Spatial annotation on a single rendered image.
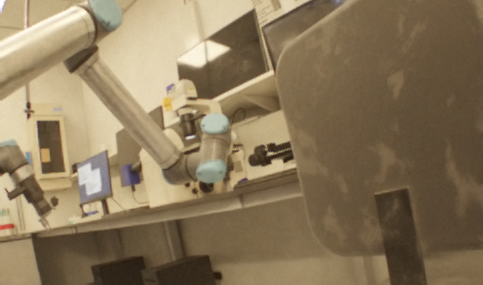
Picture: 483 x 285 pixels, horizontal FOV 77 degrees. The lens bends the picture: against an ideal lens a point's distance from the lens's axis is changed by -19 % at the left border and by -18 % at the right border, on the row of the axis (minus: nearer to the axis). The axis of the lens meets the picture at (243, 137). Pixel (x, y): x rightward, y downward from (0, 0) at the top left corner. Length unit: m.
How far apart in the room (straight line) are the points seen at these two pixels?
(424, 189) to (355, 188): 0.12
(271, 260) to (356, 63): 1.74
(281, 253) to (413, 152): 1.68
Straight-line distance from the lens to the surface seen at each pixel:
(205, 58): 2.22
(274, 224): 2.06
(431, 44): 0.45
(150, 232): 3.04
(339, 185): 0.56
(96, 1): 0.93
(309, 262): 1.99
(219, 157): 1.12
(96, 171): 2.82
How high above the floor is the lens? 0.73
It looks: 9 degrees up
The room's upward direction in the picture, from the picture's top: 13 degrees counter-clockwise
